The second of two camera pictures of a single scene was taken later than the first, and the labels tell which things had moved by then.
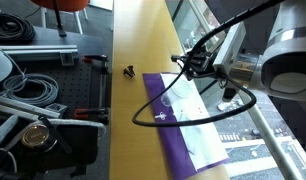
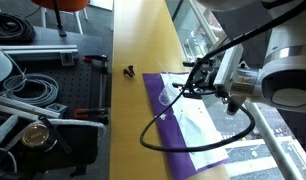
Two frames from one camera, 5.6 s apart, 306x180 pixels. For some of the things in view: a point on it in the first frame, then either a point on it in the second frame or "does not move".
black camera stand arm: (60, 28) does not move
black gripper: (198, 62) to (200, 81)
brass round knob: (35, 135) does not move
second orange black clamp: (97, 115) does not move
